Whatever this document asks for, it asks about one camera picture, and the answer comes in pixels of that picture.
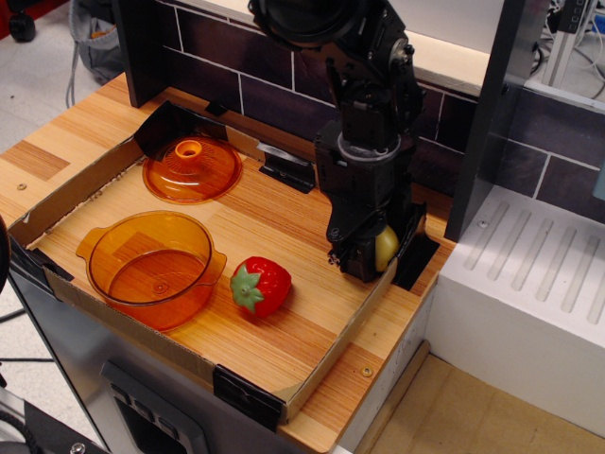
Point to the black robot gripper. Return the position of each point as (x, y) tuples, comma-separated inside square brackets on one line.
[(362, 186)]

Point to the red toy strawberry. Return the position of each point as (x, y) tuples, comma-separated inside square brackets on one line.
[(260, 286)]

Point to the grey vertical post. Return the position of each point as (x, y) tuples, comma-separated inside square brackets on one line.
[(511, 59)]

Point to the white toy sink drainboard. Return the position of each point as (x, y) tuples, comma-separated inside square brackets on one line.
[(519, 304)]

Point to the grey fabric bag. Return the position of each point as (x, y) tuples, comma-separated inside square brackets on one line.
[(94, 32)]

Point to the orange transparent plastic pot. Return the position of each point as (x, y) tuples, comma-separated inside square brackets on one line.
[(160, 267)]

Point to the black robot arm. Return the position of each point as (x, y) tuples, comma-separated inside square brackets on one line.
[(369, 67)]

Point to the cardboard fence with black tape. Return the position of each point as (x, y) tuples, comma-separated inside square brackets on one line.
[(319, 354)]

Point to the orange transparent pot lid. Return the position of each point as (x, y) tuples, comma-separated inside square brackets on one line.
[(193, 169)]

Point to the yellow toy potato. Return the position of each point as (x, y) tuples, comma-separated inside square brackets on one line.
[(386, 245)]

